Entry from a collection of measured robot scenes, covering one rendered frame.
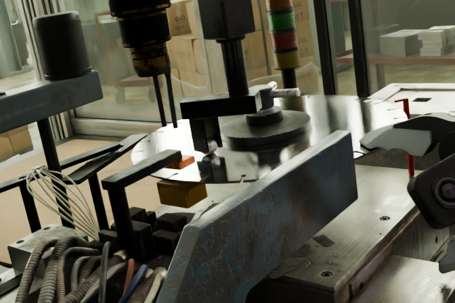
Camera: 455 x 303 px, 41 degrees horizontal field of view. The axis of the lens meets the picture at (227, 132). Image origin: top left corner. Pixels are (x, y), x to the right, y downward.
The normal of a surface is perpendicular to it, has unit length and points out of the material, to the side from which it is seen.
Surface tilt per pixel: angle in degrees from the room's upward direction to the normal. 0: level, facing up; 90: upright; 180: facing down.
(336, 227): 0
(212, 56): 90
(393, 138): 90
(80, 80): 90
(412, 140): 90
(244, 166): 0
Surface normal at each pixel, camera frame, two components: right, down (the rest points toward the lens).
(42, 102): 0.77, 0.05
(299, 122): -0.07, -0.95
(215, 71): -0.62, 0.30
